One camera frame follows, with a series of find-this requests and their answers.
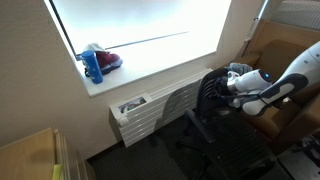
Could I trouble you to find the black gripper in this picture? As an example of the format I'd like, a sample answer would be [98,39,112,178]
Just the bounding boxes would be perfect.
[215,76,232,98]

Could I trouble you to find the black mesh office chair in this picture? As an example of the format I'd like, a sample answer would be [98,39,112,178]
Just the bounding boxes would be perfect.
[175,68,278,180]

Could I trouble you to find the blue-grey cloth garment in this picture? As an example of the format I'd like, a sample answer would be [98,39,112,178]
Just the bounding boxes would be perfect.
[226,62,254,78]

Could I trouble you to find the white blind wand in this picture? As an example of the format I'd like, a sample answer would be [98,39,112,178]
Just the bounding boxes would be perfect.
[244,17,260,43]

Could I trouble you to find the colourful picture card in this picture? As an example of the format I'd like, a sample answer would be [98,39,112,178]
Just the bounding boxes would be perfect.
[117,96,147,114]

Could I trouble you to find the white radiator knob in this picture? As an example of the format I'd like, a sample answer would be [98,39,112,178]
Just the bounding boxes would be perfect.
[117,116,130,128]

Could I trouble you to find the red and white shoe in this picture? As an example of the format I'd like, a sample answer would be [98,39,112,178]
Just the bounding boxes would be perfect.
[84,50,124,78]

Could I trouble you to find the blue cylindrical water bottle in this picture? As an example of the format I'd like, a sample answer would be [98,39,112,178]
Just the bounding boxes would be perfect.
[80,50,104,85]

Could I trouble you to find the white cloth on shoe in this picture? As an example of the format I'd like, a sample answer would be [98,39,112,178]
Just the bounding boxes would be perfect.
[82,42,107,54]

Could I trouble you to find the yellow sticky note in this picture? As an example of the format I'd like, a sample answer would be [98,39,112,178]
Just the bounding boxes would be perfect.
[51,164,63,180]

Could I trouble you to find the light wooden desk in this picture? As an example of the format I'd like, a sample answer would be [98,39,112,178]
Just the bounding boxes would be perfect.
[0,127,88,180]

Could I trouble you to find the white slatted wall radiator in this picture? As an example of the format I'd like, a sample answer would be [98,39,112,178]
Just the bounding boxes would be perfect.
[108,68,214,148]

